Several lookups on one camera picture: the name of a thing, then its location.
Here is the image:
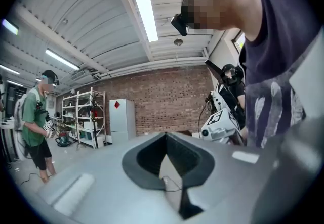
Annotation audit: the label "white metal shelf rack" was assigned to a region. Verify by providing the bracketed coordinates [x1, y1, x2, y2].
[61, 87, 107, 150]

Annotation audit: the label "white refrigerator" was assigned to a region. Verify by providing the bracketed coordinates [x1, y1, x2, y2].
[109, 98, 137, 143]

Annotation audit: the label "person's dark printed t-shirt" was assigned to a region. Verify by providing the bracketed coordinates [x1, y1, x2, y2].
[239, 0, 324, 148]

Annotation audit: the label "green vacuum cleaner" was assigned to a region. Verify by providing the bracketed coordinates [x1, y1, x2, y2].
[55, 130, 77, 148]

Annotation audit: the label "person's head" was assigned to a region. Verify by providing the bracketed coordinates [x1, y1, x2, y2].
[181, 0, 258, 41]

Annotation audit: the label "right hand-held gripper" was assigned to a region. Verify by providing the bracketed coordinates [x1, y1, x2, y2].
[201, 108, 243, 146]

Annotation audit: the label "black head-worn camera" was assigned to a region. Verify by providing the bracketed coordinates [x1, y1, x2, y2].
[171, 13, 190, 37]

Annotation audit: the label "white ceiling pipes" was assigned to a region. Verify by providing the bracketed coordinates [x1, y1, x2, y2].
[92, 56, 210, 80]

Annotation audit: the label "ceiling strip lights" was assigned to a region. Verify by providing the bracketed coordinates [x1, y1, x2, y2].
[0, 0, 159, 87]

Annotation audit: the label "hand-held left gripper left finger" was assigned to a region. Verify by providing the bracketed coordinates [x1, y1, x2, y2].
[37, 132, 178, 224]

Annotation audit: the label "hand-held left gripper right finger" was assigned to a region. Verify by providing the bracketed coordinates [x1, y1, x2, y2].
[166, 132, 277, 224]

